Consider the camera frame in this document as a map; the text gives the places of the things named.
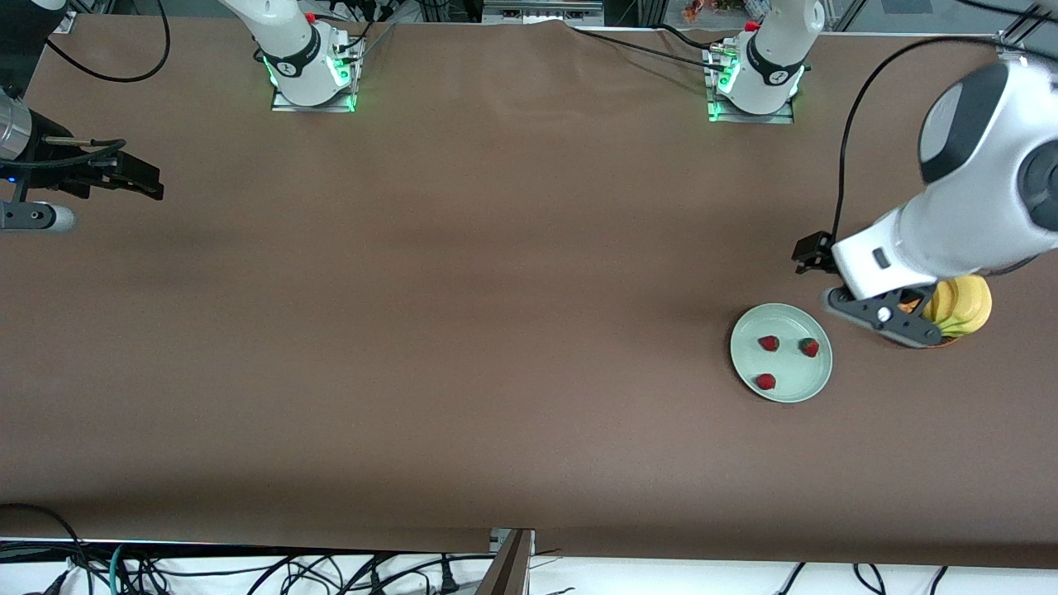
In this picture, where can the brown table cover sheet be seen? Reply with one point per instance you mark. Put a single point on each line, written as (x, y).
(463, 413)

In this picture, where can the pale green round plate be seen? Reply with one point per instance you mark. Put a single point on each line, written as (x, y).
(785, 368)

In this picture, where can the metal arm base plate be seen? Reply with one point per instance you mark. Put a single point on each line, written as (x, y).
(314, 106)
(748, 118)

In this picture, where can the grey metal box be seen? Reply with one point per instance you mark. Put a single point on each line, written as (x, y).
(541, 11)

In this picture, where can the orange patterned object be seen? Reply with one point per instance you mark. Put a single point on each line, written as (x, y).
(711, 8)

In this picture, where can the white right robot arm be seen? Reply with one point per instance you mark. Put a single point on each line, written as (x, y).
(289, 49)

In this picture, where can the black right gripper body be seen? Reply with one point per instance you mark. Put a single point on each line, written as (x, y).
(58, 168)

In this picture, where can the yellow banana bunch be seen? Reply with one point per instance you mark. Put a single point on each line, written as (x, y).
(967, 306)

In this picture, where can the brown wicker basket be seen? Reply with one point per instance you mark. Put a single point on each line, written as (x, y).
(940, 342)

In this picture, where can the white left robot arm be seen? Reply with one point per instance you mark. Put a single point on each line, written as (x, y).
(984, 190)

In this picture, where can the red strawberry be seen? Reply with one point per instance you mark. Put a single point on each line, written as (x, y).
(765, 381)
(769, 342)
(809, 347)

